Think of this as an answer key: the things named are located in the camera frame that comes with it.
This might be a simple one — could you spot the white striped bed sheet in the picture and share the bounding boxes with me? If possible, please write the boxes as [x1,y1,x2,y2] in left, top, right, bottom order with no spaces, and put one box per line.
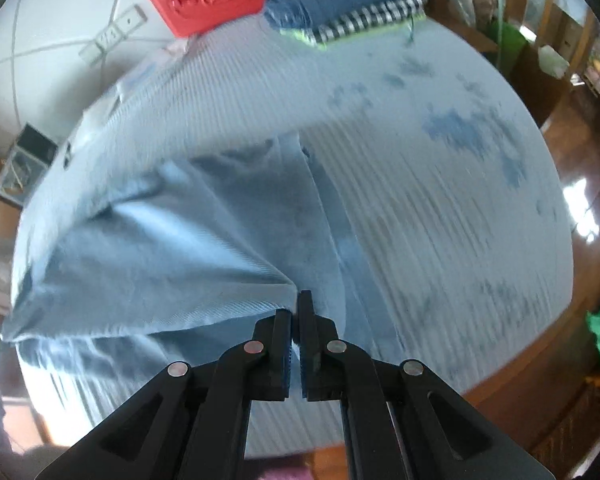
[9,16,573,432]

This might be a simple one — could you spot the black framed box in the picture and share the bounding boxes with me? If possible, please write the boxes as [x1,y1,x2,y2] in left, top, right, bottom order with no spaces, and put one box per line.
[0,124,58,208]

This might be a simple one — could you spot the folded lime green garment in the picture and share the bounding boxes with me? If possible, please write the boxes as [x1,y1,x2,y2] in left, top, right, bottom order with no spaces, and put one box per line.
[279,11,426,50]

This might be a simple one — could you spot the folded checkered garment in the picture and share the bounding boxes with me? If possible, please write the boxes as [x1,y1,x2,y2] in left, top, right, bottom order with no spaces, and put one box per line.
[299,0,428,47]

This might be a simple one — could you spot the light blue corduroy pants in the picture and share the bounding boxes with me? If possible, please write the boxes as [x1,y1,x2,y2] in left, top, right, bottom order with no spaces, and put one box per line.
[2,136,402,384]

